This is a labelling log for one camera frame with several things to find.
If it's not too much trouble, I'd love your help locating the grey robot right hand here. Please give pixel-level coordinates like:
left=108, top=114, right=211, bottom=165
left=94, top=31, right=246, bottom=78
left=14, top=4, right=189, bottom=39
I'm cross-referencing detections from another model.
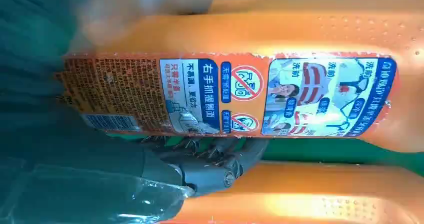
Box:
left=0, top=0, right=270, bottom=224

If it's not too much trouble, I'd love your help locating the orange plastic bottle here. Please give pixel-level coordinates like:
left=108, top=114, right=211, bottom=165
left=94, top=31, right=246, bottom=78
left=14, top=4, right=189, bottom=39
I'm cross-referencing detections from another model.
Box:
left=162, top=161, right=424, bottom=224

